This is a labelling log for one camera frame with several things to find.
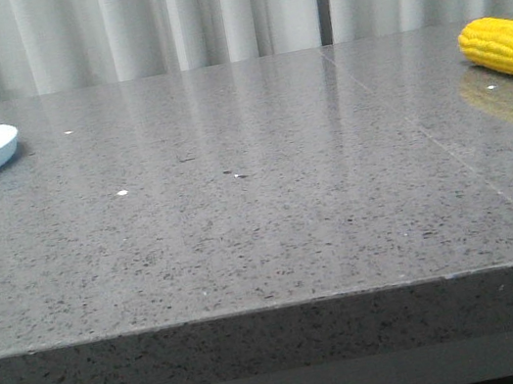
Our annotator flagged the yellow corn cob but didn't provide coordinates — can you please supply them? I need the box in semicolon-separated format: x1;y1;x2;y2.
457;17;513;75

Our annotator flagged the white pleated curtain left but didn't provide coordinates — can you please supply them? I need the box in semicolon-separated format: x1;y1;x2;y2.
0;0;322;101

